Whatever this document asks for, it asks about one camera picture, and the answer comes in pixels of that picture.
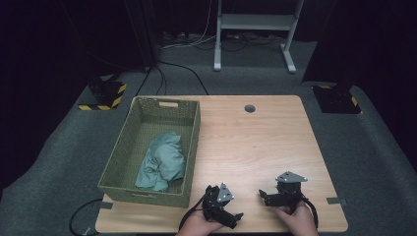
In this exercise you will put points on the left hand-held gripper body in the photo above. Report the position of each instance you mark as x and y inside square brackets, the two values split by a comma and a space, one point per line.
[214, 201]

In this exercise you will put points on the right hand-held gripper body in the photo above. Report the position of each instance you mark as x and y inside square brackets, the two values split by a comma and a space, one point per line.
[288, 190]

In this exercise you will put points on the black base with striped tape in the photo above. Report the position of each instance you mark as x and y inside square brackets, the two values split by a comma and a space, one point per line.
[337, 100]
[106, 95]

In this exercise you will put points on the white metal stand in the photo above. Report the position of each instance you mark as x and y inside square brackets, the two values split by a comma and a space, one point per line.
[254, 23]

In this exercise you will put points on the teal cloth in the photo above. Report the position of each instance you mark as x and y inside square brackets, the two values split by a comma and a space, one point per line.
[164, 160]

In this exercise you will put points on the black upright post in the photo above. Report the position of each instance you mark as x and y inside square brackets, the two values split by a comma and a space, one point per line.
[144, 32]

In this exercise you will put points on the green woven basket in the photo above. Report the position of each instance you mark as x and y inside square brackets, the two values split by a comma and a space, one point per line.
[131, 157]

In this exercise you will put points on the person's left hand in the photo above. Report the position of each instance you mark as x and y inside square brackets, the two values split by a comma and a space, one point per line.
[196, 226]

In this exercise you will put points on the grey tape strip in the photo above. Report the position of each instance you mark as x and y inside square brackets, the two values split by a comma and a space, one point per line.
[105, 205]
[336, 201]

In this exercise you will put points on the person's right hand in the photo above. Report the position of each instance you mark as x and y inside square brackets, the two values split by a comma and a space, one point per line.
[298, 221]

